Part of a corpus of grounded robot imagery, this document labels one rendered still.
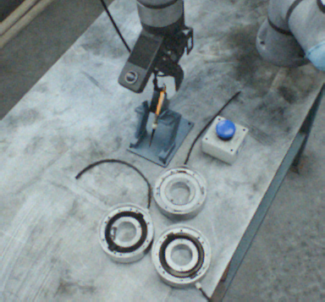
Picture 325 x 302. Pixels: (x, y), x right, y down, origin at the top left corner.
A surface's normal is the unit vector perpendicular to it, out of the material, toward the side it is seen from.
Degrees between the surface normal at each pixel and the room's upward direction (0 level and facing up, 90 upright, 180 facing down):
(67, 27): 0
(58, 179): 0
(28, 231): 0
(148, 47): 29
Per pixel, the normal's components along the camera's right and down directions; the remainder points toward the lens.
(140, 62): -0.30, -0.15
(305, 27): -0.96, 0.00
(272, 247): -0.11, -0.59
